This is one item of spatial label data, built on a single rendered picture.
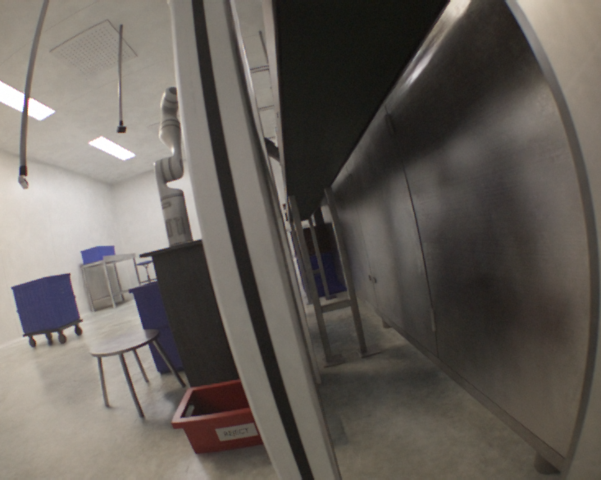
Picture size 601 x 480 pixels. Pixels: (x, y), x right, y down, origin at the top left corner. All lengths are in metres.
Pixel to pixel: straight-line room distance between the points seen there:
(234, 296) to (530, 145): 0.33
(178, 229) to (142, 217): 6.06
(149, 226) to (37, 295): 4.22
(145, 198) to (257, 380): 6.97
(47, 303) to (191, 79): 3.11
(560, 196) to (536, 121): 0.08
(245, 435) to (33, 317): 2.91
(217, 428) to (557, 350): 0.71
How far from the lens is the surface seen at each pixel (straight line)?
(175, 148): 1.15
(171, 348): 1.46
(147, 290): 1.43
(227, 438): 0.81
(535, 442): 0.53
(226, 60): 0.19
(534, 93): 0.36
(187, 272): 1.00
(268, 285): 0.16
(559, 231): 0.36
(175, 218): 1.06
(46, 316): 3.29
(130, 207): 7.28
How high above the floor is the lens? 0.49
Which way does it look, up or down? 1 degrees down
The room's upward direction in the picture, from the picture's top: 13 degrees counter-clockwise
